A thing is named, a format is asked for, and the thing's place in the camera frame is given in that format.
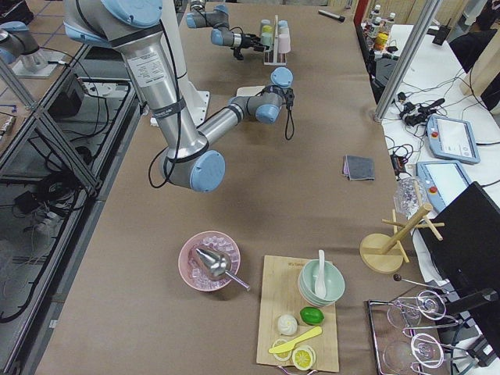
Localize pink cup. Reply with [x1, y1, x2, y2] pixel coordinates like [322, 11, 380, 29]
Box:
[278, 34, 291, 54]

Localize white wire cup rack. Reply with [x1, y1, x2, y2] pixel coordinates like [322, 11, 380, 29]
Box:
[263, 15, 287, 66]

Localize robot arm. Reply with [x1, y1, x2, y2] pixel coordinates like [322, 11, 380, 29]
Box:
[64, 1, 294, 192]
[185, 1, 268, 60]

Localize black wire glass rack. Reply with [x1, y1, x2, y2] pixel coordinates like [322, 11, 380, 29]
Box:
[365, 274, 493, 375]

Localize metal ice scoop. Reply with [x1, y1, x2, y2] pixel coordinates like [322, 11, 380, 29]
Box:
[194, 246, 251, 291]

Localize wooden mug tree stand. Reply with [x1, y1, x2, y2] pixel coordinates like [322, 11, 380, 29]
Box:
[359, 177, 445, 274]

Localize yellow plastic knife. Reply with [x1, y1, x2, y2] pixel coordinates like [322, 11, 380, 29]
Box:
[268, 326, 323, 354]

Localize black monitor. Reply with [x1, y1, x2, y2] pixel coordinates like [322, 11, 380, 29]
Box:
[420, 180, 500, 341]

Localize pink bowl with ice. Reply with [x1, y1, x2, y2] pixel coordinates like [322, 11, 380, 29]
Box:
[178, 230, 241, 291]

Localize teach pendant tablet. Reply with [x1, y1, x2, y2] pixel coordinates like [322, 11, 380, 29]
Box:
[427, 114, 480, 164]
[416, 160, 472, 213]

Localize stacked green bowls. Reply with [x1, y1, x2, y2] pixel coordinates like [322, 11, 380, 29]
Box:
[298, 259, 347, 308]

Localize black metal tube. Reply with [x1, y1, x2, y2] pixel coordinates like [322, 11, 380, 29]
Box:
[318, 9, 345, 23]

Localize folded grey cloth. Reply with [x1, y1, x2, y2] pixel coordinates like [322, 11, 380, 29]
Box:
[342, 155, 375, 180]

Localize green lime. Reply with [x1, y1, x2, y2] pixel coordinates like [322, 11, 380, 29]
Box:
[299, 306, 325, 326]

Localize white ceramic spoon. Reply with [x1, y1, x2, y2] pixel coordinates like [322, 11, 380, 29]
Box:
[314, 249, 327, 298]

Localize white steamed bun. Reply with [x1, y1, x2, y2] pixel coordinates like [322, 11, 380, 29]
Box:
[277, 314, 298, 336]

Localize aluminium frame post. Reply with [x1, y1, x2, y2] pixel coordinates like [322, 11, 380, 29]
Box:
[373, 0, 442, 123]

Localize wooden cutting board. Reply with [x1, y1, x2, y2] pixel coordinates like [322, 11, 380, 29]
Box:
[256, 255, 340, 373]

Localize green cup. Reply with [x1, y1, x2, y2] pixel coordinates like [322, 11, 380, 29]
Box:
[260, 32, 273, 50]

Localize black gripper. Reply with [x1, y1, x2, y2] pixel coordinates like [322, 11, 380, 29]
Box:
[233, 33, 270, 59]

